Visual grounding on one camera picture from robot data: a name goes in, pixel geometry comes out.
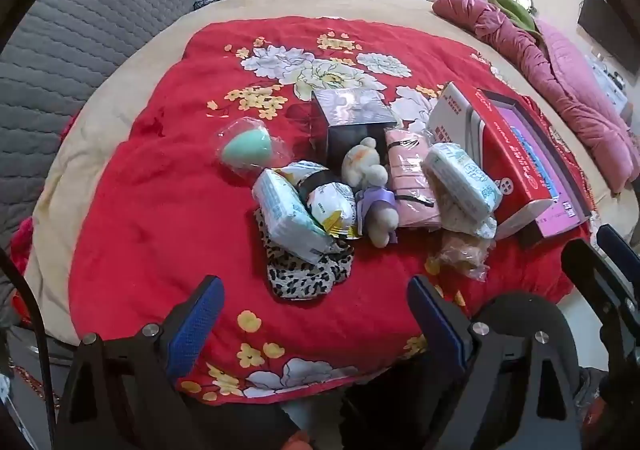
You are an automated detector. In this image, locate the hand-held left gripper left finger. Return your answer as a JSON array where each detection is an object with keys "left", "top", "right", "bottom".
[{"left": 57, "top": 275, "right": 225, "bottom": 450}]

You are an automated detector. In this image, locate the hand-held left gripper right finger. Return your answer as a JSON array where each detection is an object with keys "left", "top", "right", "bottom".
[{"left": 406, "top": 275, "right": 583, "bottom": 450}]

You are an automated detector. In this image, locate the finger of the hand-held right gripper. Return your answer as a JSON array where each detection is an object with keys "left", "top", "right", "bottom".
[
  {"left": 561, "top": 239, "right": 640, "bottom": 331},
  {"left": 596, "top": 224, "right": 640, "bottom": 273}
]

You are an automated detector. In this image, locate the leopard print cloth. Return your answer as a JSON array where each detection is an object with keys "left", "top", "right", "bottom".
[{"left": 255, "top": 207, "right": 356, "bottom": 301}]

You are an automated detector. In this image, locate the white tissue pack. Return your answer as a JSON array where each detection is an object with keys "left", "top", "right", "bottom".
[
  {"left": 252, "top": 169, "right": 336, "bottom": 265},
  {"left": 424, "top": 142, "right": 502, "bottom": 223}
]

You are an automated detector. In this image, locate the pink socks packet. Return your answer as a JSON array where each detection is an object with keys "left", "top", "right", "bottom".
[{"left": 385, "top": 127, "right": 443, "bottom": 231}]

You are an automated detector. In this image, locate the white yellow soft packet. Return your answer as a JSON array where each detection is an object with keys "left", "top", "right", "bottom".
[{"left": 280, "top": 162, "right": 361, "bottom": 241}]

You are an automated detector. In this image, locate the plush bear purple dress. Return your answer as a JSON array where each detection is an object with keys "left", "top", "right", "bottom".
[{"left": 341, "top": 137, "right": 401, "bottom": 248}]

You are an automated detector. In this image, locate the beige item in plastic bag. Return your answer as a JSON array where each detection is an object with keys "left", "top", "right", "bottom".
[{"left": 430, "top": 230, "right": 491, "bottom": 281}]

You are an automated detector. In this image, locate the pink book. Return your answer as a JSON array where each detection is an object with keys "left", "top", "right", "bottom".
[{"left": 492, "top": 100, "right": 588, "bottom": 238}]

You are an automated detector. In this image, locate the red floral blanket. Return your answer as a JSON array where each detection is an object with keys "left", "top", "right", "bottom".
[{"left": 67, "top": 17, "right": 598, "bottom": 406}]

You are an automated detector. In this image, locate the white dresser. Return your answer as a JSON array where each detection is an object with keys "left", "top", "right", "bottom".
[{"left": 587, "top": 54, "right": 628, "bottom": 115}]

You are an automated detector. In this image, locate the pink quilt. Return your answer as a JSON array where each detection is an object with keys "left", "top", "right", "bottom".
[{"left": 432, "top": 0, "right": 640, "bottom": 195}]

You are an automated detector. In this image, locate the green makeup sponge in bag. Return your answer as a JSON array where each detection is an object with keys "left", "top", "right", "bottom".
[{"left": 215, "top": 117, "right": 291, "bottom": 178}]

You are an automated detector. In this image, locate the black television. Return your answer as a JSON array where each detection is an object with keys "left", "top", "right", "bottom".
[{"left": 577, "top": 0, "right": 633, "bottom": 75}]

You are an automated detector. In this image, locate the black gift box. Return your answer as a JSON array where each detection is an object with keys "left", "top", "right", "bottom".
[{"left": 311, "top": 88, "right": 398, "bottom": 171}]

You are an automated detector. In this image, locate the beige bed sheet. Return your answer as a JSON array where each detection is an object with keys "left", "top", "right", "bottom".
[{"left": 22, "top": 0, "right": 640, "bottom": 346}]

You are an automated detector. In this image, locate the green cloth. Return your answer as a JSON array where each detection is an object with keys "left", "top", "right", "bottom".
[{"left": 487, "top": 0, "right": 541, "bottom": 38}]

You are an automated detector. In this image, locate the grey quilted headboard cover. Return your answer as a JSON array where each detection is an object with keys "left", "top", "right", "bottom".
[{"left": 0, "top": 0, "right": 216, "bottom": 251}]

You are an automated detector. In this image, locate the black cable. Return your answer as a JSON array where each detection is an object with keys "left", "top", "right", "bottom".
[{"left": 0, "top": 245, "right": 56, "bottom": 450}]

